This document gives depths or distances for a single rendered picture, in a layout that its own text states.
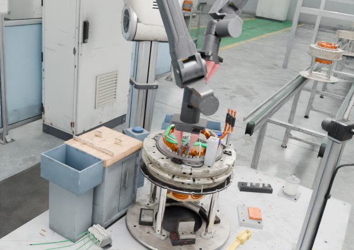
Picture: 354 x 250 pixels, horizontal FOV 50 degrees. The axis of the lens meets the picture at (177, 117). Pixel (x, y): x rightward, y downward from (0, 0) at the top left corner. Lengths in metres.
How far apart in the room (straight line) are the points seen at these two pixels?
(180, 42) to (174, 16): 0.07
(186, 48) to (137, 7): 0.57
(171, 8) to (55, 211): 0.77
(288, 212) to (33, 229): 1.00
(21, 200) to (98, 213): 1.61
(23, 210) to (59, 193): 1.55
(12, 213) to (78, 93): 1.21
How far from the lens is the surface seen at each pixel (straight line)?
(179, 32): 1.02
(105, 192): 1.32
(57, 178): 1.27
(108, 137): 1.40
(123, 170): 1.37
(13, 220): 2.78
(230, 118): 1.31
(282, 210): 1.71
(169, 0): 1.03
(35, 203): 2.92
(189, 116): 1.08
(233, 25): 1.20
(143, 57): 1.65
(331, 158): 0.94
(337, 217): 1.80
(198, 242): 1.39
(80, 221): 1.34
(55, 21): 3.53
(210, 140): 1.19
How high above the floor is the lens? 1.67
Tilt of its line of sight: 21 degrees down
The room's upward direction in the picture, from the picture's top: 8 degrees clockwise
